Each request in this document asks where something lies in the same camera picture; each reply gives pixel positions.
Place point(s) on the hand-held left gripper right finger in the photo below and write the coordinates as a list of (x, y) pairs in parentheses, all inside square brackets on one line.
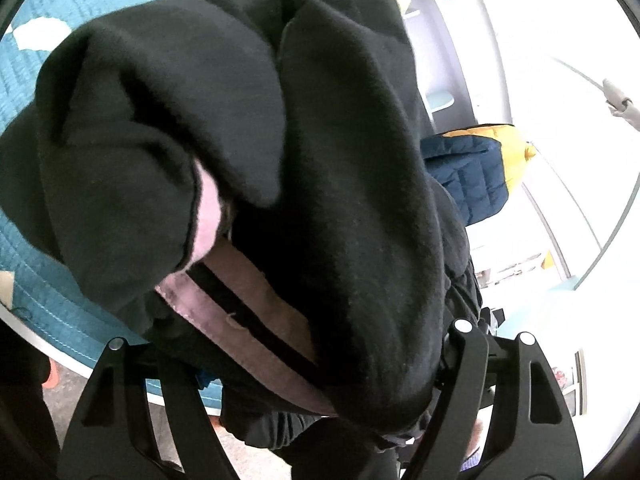
[(505, 440)]

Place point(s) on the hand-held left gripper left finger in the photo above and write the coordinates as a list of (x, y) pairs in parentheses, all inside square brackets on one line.
[(186, 425)]

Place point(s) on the black sweatshirt with pink stripes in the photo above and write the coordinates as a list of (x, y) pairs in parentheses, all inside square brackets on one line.
[(300, 160)]

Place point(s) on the framed picture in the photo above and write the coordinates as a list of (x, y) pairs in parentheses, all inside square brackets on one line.
[(570, 385)]

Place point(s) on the orange object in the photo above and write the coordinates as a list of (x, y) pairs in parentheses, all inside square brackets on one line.
[(51, 374)]

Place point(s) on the navy puffer jacket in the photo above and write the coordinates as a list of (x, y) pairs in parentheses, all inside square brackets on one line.
[(470, 175)]

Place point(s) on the white shelf unit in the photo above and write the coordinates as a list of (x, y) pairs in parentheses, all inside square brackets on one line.
[(440, 50)]

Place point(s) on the white wall hook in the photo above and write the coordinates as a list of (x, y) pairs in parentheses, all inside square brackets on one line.
[(620, 97)]

